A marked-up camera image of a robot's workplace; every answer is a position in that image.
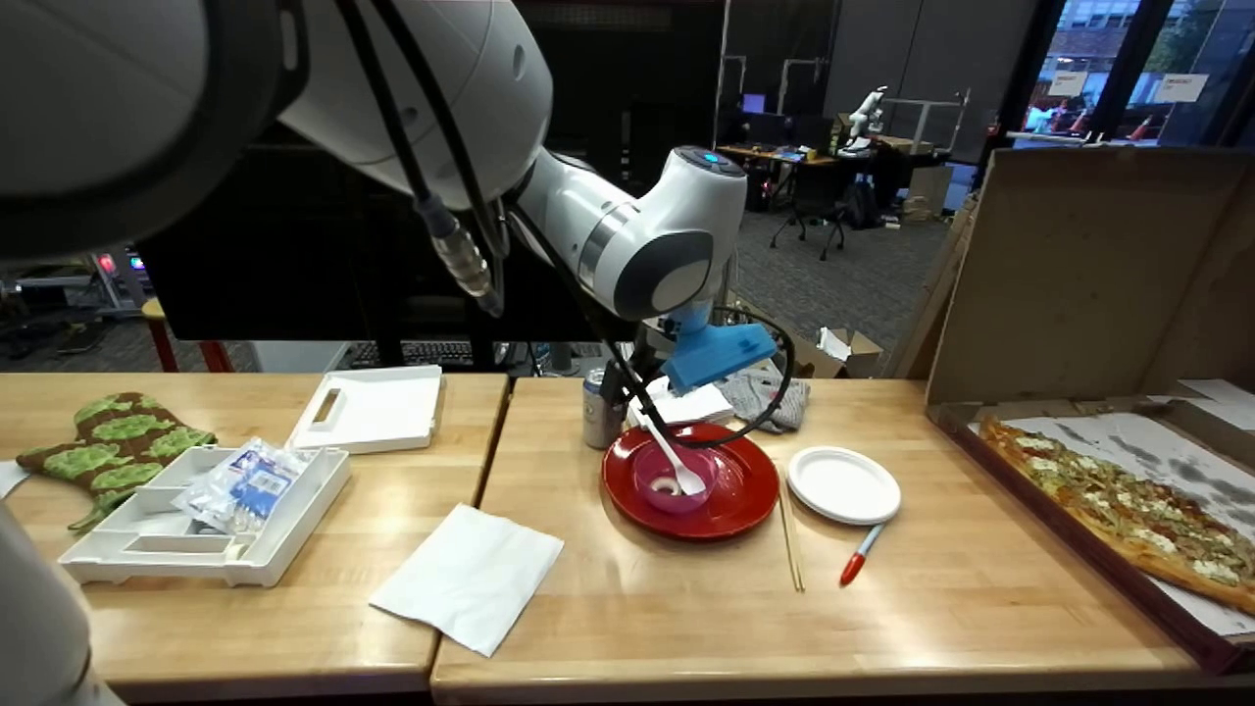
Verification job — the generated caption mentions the red metal stool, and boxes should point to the red metal stool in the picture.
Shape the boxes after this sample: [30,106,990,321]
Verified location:
[132,295,237,378]

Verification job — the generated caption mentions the white plastic spoon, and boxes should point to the white plastic spoon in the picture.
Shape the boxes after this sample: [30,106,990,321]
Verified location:
[639,406,715,507]

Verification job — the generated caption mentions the grey knitted cloth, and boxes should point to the grey knitted cloth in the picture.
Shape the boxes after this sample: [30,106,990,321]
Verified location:
[718,358,817,439]

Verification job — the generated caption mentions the wooden background desk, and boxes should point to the wooden background desk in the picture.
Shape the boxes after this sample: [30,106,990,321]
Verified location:
[715,134,957,176]

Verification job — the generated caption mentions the open cardboard box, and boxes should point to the open cardboard box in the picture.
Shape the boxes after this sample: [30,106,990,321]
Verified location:
[762,310,886,381]

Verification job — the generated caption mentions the white cutting board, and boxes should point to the white cutting board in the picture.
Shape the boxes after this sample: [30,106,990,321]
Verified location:
[285,359,449,460]

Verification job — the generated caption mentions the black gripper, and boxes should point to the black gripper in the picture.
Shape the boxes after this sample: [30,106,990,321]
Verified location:
[625,337,683,436]

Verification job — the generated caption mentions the white divided tray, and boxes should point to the white divided tray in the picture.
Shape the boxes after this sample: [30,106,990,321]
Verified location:
[55,442,352,587]

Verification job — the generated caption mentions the black office chair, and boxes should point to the black office chair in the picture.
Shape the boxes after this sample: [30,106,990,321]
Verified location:
[770,151,855,261]

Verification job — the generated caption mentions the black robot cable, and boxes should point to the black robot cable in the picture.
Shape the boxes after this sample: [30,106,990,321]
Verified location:
[332,0,801,442]

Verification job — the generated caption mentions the blue and white plastic packets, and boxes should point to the blue and white plastic packets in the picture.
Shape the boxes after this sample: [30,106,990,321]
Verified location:
[179,436,314,542]

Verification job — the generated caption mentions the wooden chopstick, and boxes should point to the wooden chopstick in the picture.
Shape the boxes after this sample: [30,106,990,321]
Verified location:
[778,490,808,596]

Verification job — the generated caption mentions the red plate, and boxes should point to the red plate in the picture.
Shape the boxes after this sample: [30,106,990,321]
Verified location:
[599,419,786,546]

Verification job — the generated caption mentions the cardboard pizza box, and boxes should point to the cardboard pizza box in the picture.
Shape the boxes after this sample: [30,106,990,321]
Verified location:
[922,146,1255,677]

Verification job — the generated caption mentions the purple bowl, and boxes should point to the purple bowl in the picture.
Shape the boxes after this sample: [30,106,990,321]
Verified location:
[632,439,733,519]

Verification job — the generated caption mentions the silver drink can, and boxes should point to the silver drink can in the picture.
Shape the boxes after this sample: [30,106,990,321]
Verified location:
[579,364,632,451]

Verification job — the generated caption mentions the green brown knitted mitt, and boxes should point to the green brown knitted mitt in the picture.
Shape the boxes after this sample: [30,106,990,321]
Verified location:
[13,389,221,538]

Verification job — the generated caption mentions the rectangular pizza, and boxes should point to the rectangular pizza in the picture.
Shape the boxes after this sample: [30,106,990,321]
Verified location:
[982,414,1255,619]

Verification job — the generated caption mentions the white paper napkin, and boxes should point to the white paper napkin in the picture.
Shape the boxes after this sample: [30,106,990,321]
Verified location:
[370,500,567,660]

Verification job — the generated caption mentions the small white background robot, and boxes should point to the small white background robot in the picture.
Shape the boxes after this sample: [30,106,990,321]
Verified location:
[839,83,893,157]

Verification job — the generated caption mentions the small white plate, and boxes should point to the small white plate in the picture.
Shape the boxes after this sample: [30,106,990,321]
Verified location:
[786,442,906,530]

